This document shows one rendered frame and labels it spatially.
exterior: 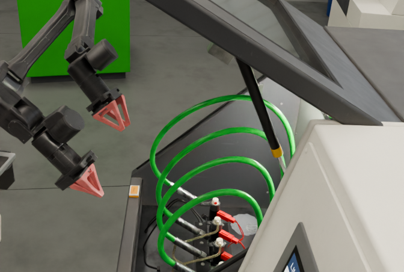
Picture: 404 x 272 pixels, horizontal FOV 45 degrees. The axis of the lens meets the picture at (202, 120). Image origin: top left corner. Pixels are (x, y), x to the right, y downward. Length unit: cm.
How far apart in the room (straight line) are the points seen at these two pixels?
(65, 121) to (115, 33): 349
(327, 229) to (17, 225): 250
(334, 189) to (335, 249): 9
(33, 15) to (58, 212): 200
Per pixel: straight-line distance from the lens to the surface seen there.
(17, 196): 326
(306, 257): 72
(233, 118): 156
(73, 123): 110
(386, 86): 115
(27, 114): 114
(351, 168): 71
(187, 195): 132
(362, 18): 395
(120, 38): 458
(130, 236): 144
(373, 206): 65
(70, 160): 115
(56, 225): 299
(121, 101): 127
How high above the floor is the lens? 192
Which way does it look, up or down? 28 degrees down
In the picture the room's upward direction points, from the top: 4 degrees clockwise
